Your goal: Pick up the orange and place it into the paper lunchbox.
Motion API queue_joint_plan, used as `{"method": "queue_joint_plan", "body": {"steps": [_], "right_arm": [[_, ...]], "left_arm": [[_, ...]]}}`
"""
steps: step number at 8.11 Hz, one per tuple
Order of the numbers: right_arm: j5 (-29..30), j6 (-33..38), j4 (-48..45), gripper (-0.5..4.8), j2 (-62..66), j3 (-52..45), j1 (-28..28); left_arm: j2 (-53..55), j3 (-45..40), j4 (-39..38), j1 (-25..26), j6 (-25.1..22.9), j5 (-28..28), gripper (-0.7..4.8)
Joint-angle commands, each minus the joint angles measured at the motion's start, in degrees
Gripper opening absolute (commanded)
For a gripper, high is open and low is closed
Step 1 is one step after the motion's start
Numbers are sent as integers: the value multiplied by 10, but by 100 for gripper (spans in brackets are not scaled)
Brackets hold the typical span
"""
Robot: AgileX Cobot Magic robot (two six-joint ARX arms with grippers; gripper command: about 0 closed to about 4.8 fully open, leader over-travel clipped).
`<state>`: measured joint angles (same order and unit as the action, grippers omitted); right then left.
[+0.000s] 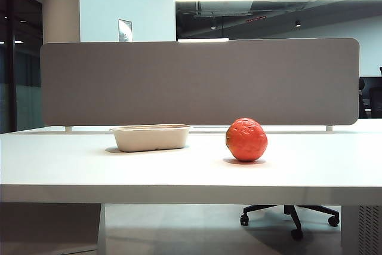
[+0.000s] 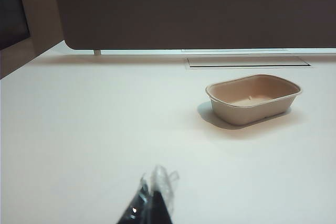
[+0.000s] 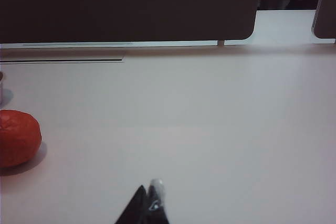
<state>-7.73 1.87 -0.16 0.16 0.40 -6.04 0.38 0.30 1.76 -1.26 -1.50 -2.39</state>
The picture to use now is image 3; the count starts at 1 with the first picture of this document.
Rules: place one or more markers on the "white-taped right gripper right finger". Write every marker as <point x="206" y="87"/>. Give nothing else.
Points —
<point x="157" y="190"/>

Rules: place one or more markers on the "orange mandarin fruit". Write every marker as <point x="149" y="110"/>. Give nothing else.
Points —
<point x="18" y="137"/>

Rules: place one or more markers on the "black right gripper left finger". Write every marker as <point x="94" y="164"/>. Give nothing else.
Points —
<point x="135" y="208"/>

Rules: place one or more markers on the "grey fabric desk divider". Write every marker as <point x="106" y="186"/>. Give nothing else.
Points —
<point x="131" y="6"/>
<point x="326" y="3"/>

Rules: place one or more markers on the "beige oval tray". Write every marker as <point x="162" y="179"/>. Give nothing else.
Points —
<point x="1" y="77"/>

